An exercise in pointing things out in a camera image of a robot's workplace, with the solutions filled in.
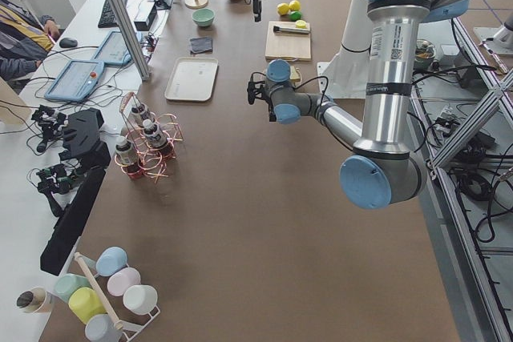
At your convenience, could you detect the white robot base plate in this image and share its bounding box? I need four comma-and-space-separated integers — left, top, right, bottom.
317, 62, 367, 99

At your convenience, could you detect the pink cup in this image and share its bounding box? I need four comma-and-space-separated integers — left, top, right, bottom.
107, 267, 141, 296

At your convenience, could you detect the half lemon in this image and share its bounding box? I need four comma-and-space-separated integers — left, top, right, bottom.
295, 20, 306, 29

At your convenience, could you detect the grey folded cloth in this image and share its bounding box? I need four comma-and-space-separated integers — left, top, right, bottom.
189, 37, 213, 54

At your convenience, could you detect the lower whole lemon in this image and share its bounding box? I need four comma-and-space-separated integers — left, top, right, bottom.
277, 2, 289, 16

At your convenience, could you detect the black keyboard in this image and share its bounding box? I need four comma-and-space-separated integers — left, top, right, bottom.
97, 0, 127, 28

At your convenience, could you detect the whole lemon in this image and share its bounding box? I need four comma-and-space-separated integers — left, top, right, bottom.
277, 2, 289, 16
289, 0, 301, 12

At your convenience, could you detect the upper whole lemon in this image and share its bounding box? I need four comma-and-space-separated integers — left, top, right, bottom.
289, 0, 301, 12

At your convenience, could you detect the aluminium frame post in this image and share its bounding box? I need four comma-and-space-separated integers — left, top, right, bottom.
108, 0, 151, 81

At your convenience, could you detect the seated person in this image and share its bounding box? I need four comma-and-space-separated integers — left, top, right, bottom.
1, 0, 60, 82

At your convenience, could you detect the paper cup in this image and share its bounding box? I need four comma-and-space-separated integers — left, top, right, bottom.
16, 287, 55, 313

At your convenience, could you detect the mint green bowl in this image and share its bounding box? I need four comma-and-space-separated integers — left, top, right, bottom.
192, 8, 215, 27

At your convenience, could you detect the mint cup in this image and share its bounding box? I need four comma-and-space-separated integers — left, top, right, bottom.
54, 273, 91, 304

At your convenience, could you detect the computer mouse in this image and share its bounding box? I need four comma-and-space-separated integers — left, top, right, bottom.
59, 38, 78, 48

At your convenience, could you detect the blue teach pendant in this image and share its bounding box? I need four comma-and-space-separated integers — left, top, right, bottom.
44, 60, 105, 102
92, 30, 131, 66

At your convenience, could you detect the white cup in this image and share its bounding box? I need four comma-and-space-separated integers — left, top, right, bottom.
123, 284, 158, 315

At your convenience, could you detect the front tea bottle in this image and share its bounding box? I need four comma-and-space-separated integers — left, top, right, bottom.
143, 119, 170, 158

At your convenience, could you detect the wooden cutting board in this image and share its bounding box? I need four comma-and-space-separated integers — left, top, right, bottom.
265, 21, 312, 62

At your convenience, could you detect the left tea bottle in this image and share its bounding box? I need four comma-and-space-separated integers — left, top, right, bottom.
115, 135, 139, 175

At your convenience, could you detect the blue cup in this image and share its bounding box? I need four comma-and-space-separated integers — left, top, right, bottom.
95, 246, 127, 277

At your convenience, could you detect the cream rabbit serving tray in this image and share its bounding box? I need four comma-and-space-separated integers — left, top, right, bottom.
164, 57, 218, 102

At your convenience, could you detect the green lime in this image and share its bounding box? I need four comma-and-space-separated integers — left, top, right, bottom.
289, 10, 302, 22

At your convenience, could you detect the white wire cup rack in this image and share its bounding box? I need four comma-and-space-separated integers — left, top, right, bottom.
74, 252, 161, 341

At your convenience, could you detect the yellow cup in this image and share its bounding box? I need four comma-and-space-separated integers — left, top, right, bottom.
68, 287, 106, 324

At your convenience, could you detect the right tea bottle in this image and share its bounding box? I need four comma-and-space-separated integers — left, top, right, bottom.
131, 103, 151, 127

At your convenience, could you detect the copper wire bottle rack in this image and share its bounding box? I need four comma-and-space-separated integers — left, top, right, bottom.
114, 91, 184, 180

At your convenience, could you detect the grey cup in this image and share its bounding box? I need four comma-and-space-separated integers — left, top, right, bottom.
85, 314, 122, 342

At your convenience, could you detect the tea bottle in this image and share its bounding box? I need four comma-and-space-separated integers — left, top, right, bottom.
115, 135, 139, 175
131, 103, 151, 127
143, 119, 170, 158

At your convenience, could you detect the far blue teach pendant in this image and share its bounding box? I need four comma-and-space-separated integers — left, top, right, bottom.
92, 30, 131, 66

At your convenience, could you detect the near blue teach pendant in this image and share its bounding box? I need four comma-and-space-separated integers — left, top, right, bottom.
44, 60, 105, 102

